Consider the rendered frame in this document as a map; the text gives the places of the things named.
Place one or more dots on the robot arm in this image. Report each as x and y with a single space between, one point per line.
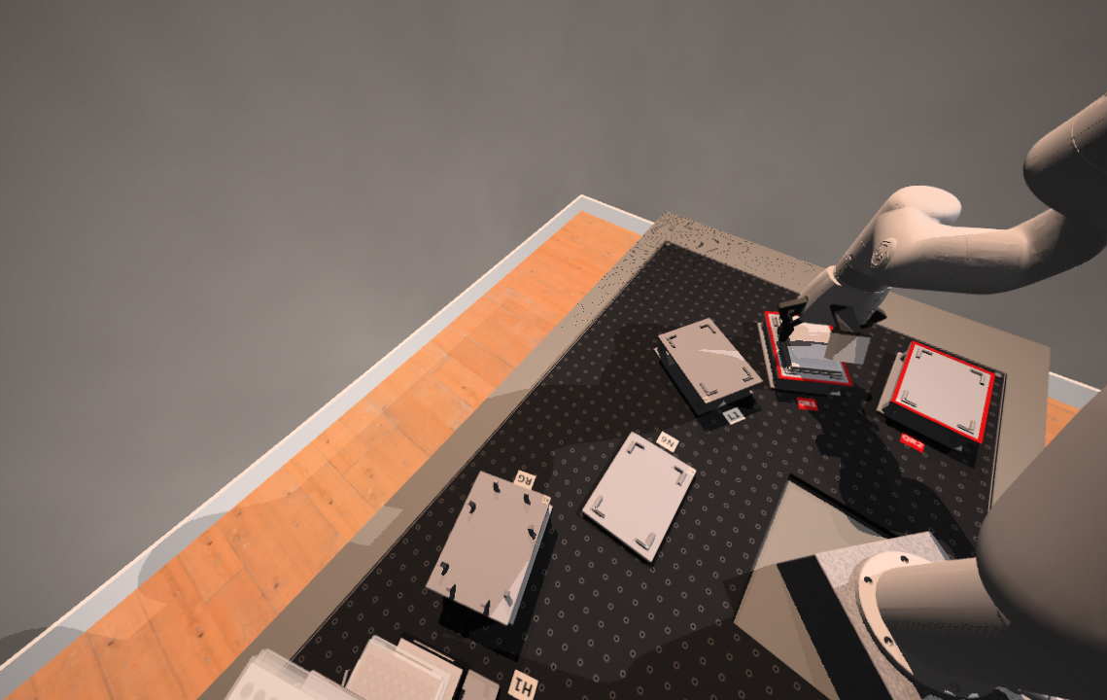
1042 549

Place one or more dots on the beige rectangular nest with red border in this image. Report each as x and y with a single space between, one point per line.
940 389

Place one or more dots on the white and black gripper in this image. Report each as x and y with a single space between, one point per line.
826 289

